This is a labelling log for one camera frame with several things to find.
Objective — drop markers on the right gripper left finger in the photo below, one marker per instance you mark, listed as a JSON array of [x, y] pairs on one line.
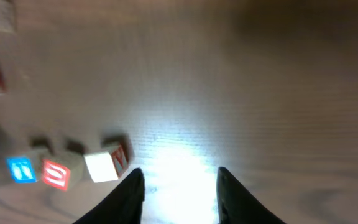
[[122, 206]]

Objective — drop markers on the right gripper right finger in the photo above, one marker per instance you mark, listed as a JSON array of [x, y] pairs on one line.
[[237, 205]]

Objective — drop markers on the plain wooden block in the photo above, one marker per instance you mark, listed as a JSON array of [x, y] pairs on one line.
[[107, 165]]

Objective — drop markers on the red letter U block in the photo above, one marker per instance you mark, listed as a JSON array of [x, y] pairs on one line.
[[63, 170]]

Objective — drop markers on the blue letter T block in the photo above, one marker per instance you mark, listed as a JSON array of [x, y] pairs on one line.
[[28, 168]]

